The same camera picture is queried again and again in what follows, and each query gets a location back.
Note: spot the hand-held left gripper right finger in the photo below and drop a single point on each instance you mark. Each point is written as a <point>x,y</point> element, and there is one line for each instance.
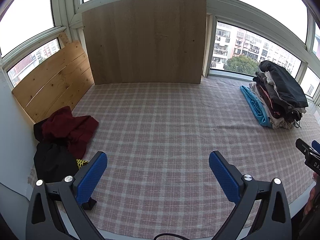
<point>223,177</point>

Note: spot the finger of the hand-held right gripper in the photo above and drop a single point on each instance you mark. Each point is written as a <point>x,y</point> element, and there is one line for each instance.
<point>306,147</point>

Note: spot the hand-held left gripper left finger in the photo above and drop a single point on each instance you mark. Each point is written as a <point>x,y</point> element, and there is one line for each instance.
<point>91,177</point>

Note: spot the black shirt with yellow print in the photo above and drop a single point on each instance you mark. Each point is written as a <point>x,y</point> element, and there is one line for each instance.
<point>53,160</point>

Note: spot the stack of folded clothes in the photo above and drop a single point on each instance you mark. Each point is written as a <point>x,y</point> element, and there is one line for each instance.
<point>280,95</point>

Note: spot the person's right hand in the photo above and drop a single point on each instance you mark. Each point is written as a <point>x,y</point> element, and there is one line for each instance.
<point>311,200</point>

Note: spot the dark red garment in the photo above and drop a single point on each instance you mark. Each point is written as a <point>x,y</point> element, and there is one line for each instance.
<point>72,130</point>

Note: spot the pink plaid bed sheet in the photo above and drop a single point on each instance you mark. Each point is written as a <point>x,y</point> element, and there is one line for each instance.
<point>162,130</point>

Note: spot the pine slat panel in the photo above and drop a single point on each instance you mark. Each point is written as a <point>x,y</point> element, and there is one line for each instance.
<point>57,80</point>

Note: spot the green tree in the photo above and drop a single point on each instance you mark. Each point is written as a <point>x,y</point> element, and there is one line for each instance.
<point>241,63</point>

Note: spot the pale apartment building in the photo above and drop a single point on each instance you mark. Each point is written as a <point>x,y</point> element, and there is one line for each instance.
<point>250,45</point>

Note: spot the reddish apartment building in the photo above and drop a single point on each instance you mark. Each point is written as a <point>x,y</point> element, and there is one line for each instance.
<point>30,62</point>

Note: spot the thin pale wooden batten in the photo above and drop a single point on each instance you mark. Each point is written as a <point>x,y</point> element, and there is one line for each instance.
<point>207,45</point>

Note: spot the rough wooden strip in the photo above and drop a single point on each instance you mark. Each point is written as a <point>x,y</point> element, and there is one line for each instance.
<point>66,37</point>

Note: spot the large light brown wooden board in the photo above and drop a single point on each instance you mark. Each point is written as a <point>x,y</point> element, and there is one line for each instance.
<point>145,40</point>

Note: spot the white window frame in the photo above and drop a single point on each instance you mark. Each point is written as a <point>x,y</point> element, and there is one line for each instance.
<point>212,2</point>

